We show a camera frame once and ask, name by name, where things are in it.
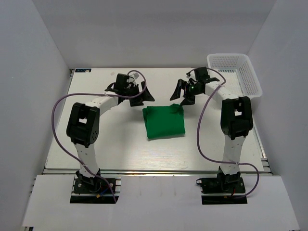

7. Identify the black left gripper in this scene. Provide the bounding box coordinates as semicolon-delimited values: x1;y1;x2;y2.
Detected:
124;81;154;106

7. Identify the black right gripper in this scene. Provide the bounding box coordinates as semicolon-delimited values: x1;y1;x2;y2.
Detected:
170;78;203;105

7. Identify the green t shirt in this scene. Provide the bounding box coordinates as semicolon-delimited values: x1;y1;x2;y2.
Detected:
142;104;185;140

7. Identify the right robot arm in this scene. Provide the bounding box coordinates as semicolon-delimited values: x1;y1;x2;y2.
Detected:
170;67;253;192

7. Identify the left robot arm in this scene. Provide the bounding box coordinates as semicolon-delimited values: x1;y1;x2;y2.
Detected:
66;70;154;192

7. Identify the white plastic basket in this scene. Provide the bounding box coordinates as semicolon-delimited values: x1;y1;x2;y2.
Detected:
207;53;263;99

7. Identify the blue table label sticker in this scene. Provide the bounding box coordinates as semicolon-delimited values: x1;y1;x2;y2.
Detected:
75;68;91;73

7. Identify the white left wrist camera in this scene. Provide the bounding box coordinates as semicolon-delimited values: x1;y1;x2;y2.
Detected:
128;72;140;86

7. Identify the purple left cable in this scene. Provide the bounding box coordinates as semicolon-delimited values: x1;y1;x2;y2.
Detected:
52;70;147;203

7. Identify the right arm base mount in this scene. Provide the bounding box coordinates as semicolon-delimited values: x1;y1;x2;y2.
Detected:
196;169;247;205

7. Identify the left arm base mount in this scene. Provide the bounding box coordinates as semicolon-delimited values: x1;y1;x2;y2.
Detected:
70;170;121;204

